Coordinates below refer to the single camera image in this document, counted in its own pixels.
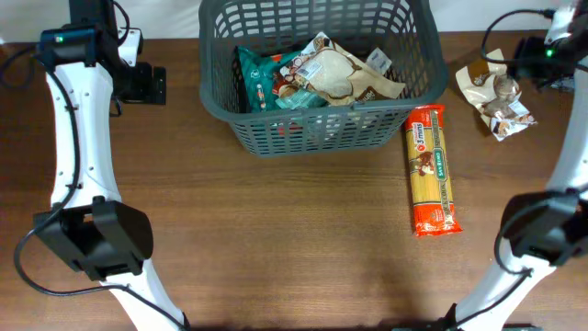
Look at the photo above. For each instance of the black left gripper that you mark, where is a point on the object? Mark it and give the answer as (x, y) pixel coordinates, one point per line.
(145, 91)

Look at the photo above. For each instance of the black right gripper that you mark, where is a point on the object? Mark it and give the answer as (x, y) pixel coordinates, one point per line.
(526, 51)

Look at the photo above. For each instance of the beige mushroom snack pouch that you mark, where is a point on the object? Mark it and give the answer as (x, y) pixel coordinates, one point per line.
(496, 96)

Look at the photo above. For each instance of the green Nescafe coffee bag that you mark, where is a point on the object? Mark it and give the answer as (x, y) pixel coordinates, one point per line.
(258, 75)

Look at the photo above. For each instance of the row of tissue packets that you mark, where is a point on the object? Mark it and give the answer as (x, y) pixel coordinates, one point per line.
(379, 61)

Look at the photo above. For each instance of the glutinous rice bag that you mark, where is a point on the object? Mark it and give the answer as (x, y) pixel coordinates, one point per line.
(326, 69)

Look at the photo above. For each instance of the mint green packet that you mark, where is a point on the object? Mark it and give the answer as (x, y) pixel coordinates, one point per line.
(301, 99)

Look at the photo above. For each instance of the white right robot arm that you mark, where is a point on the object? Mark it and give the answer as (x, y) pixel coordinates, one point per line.
(540, 231)

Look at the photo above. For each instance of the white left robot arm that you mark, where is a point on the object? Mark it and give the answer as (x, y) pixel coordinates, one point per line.
(93, 69)

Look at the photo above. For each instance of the grey plastic lattice basket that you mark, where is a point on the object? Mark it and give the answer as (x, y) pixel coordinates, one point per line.
(404, 30)

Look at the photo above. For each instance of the San Remo spaghetti packet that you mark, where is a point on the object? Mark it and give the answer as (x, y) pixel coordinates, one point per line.
(432, 196)

